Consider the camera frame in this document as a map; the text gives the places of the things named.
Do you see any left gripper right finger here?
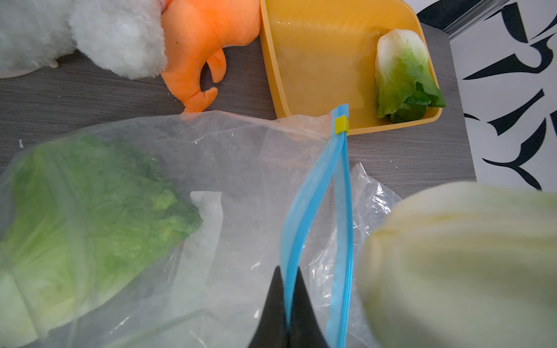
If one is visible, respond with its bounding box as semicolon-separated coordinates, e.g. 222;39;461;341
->
288;269;329;348

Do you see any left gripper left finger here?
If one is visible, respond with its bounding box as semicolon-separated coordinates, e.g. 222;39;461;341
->
248;266;288;348

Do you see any clear zipper bag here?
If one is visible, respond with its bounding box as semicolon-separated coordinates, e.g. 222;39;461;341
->
300;163;401;347
1;105;354;347

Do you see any chinese cabbage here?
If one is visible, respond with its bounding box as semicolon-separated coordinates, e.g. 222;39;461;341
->
357;182;556;347
1;135;202;347
375;29;445;123

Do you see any yellow plastic tray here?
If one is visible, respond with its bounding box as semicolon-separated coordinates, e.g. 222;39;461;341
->
261;0;442;135

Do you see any orange plush toy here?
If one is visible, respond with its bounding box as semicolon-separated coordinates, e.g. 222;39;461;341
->
161;0;262;113

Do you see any white teddy bear pink shirt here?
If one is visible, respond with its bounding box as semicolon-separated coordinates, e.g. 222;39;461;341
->
1;0;169;80

